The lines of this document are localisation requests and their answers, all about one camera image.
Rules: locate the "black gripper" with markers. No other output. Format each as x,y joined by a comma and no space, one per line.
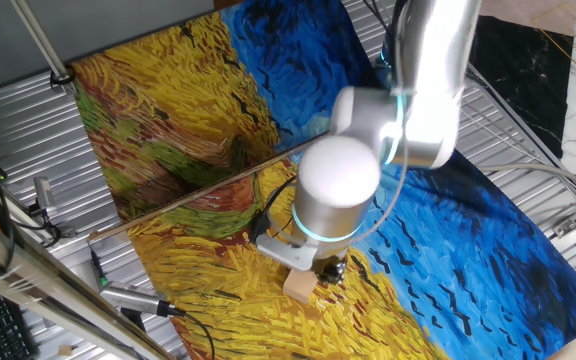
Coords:
330,261

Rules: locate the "light wooden block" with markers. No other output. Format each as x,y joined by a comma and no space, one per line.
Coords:
299,286

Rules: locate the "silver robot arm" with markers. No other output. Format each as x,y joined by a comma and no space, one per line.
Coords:
338,190

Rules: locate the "brown cardboard board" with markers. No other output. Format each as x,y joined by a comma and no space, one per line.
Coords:
193,197

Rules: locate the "painted wheat field cloth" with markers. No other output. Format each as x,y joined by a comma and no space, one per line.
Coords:
193,100

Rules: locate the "small wooden cube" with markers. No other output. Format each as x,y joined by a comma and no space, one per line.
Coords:
65,350

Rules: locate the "black marble board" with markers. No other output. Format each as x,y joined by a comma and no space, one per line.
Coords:
523,75

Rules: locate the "silver metal pole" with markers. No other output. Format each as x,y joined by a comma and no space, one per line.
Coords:
43,47

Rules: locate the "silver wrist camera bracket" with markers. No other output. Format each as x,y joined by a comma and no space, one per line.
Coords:
288,252

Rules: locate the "silver ribbed camera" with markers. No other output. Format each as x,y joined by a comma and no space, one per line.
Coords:
133,297

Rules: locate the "aluminium frame bar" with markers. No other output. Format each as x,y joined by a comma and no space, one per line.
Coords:
43,285

